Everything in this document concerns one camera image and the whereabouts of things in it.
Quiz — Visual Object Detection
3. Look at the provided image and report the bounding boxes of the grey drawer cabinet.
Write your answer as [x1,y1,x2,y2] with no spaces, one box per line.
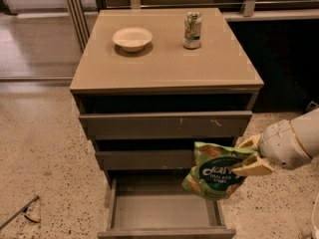
[71,8,263,179]

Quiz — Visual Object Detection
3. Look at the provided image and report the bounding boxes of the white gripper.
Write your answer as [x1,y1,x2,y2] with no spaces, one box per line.
[230,119,312,176]

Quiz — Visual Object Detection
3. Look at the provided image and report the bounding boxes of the grey middle drawer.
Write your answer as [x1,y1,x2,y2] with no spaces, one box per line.
[96,149,195,170]

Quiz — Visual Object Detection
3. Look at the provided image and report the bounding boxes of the metal strip on floor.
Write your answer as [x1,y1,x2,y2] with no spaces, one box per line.
[0,194,41,231]

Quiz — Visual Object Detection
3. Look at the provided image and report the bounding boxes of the white soda can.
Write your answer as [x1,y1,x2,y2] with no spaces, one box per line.
[183,12,202,49]

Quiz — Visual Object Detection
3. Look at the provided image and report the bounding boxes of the dark object on floor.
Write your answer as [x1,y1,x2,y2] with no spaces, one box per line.
[304,101,319,113]

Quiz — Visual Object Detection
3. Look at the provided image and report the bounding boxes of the grey top drawer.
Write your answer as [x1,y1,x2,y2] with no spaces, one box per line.
[79,111,252,139]

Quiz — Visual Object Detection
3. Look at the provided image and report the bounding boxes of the grey open bottom drawer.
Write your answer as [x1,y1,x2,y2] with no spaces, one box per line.
[98,175,236,239]

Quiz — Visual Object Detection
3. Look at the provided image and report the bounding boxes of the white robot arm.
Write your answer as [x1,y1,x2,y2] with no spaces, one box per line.
[229,109,319,176]

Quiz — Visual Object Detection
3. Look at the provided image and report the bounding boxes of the green rice chip bag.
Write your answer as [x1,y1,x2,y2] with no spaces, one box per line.
[181,141,256,201]

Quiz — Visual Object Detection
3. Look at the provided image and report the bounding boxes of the white bowl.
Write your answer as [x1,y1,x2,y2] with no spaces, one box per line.
[113,27,153,52]

